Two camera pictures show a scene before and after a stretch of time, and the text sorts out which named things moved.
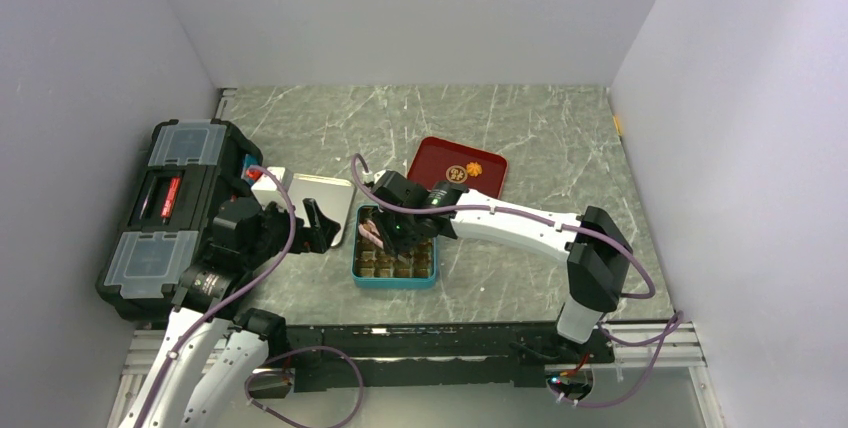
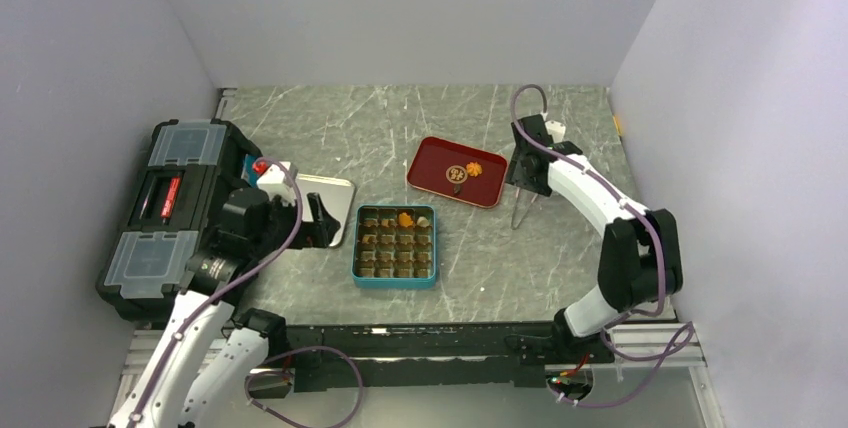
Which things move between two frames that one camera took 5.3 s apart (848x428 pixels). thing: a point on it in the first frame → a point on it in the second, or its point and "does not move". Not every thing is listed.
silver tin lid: x=334 y=198 does not move
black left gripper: x=322 y=229 does not move
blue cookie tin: x=373 y=267 does not move
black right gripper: x=393 y=245 → x=515 y=176
